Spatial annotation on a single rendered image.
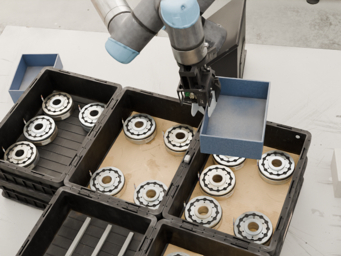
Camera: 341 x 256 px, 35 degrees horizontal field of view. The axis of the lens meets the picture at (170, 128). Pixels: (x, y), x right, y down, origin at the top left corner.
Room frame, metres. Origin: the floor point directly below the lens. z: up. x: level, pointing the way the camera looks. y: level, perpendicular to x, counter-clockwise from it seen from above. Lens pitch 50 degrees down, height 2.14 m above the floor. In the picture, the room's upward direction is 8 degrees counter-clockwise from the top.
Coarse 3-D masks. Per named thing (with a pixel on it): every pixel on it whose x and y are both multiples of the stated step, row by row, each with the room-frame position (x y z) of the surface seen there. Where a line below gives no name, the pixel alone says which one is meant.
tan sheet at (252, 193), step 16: (208, 160) 0.96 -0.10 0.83; (256, 160) 0.94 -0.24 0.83; (240, 176) 0.89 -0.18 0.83; (256, 176) 0.88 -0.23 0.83; (240, 192) 0.83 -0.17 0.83; (256, 192) 0.83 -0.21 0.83; (272, 192) 0.82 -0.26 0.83; (224, 208) 0.79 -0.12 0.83; (240, 208) 0.78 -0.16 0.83; (256, 208) 0.77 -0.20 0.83; (272, 208) 0.77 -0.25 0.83; (224, 224) 0.74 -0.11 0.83; (272, 224) 0.72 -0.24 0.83
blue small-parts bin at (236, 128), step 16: (224, 80) 0.99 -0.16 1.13; (240, 80) 0.97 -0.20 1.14; (256, 80) 0.96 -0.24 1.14; (224, 96) 0.98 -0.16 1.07; (240, 96) 0.97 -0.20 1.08; (256, 96) 0.96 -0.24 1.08; (224, 112) 0.93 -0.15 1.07; (240, 112) 0.92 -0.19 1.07; (256, 112) 0.91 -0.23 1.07; (208, 128) 0.88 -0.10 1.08; (224, 128) 0.87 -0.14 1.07; (240, 128) 0.87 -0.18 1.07; (256, 128) 0.86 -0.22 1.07; (208, 144) 0.80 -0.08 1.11; (224, 144) 0.79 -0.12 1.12; (240, 144) 0.78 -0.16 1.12; (256, 144) 0.77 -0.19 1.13
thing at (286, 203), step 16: (288, 128) 0.96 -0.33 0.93; (304, 144) 0.89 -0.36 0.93; (192, 160) 0.90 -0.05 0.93; (304, 160) 0.85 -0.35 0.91; (176, 192) 0.80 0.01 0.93; (288, 192) 0.75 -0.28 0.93; (288, 208) 0.71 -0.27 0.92; (192, 224) 0.70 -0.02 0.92; (240, 240) 0.63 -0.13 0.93; (272, 240) 0.62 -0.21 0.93
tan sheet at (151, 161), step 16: (160, 128) 1.11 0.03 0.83; (128, 144) 1.07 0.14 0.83; (144, 144) 1.06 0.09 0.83; (160, 144) 1.05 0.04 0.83; (112, 160) 1.01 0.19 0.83; (128, 160) 1.00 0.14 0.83; (144, 160) 1.00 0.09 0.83; (160, 160) 0.99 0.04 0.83; (176, 160) 0.98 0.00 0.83; (128, 176) 0.94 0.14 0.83; (144, 176) 0.94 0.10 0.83; (160, 176) 0.93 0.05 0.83; (128, 192) 0.89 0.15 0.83
